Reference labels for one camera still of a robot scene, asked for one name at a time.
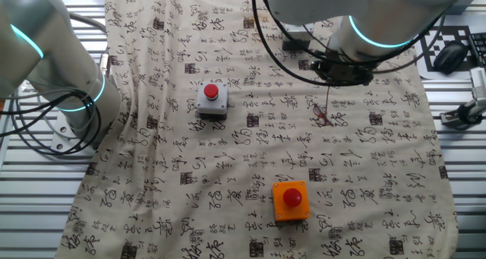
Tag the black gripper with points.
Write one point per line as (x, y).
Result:
(353, 74)

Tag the red-framed glasses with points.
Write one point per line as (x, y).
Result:
(322, 118)

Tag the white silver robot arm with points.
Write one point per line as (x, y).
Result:
(322, 0)

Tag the grey box flat red button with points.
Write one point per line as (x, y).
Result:
(296, 45)

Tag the black white marker sheet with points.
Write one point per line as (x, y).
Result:
(427, 71)

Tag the black computer mouse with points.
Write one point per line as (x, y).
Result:
(450, 57)

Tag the grey box domed red button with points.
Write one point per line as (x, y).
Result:
(207, 105)

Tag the orange box red button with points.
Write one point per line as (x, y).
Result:
(283, 209)

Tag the black keyboard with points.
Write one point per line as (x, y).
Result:
(479, 46)

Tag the beige calligraphy print cloth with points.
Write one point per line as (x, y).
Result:
(190, 156)

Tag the grey box green button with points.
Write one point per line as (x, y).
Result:
(470, 6)

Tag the silver base connector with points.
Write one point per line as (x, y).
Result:
(105, 65)

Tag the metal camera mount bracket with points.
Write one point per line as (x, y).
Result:
(469, 114)

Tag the silver camera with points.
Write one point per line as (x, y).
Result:
(479, 82)

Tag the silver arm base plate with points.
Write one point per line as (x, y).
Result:
(60, 139)

